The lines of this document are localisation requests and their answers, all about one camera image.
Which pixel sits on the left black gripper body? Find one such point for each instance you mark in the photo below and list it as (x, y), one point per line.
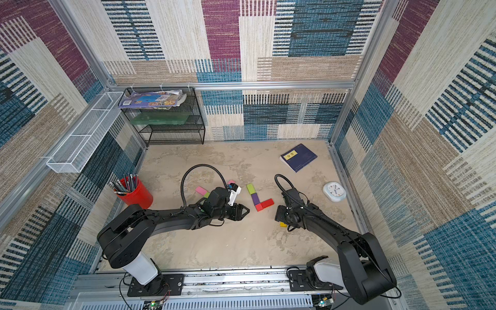
(232, 214)

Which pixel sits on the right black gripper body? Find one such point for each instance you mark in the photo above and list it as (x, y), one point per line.
(281, 213)

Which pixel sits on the purple block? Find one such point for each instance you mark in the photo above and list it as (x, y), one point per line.
(255, 199)

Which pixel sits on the red long block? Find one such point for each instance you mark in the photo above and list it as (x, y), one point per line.
(267, 203)

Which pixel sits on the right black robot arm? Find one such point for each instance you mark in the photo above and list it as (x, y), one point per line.
(365, 271)

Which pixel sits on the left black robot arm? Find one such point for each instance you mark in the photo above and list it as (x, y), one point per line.
(122, 240)

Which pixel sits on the white round clock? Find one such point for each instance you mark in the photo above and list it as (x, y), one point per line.
(335, 191)

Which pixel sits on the dark blue notebook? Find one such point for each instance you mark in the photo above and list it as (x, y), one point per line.
(298, 157)

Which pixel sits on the red pen cup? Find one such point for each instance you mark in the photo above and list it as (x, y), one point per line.
(132, 191)

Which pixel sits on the green tray in rack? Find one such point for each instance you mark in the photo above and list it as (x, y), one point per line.
(160, 118)

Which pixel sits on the colourful magazine on rack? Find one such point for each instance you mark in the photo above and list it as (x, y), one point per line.
(164, 99)

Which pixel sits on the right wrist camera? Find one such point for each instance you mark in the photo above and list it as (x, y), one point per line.
(292, 199)

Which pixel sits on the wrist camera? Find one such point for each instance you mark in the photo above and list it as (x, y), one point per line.
(221, 196)
(292, 199)

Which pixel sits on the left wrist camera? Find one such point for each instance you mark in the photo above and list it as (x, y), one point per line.
(221, 196)

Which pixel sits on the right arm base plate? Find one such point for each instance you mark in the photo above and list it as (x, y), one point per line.
(300, 280)

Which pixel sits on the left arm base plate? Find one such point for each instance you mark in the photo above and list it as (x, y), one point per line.
(164, 284)

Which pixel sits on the black wire shelf rack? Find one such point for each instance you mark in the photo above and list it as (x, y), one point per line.
(192, 132)

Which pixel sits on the white wire wall basket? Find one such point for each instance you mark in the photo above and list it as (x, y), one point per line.
(76, 150)

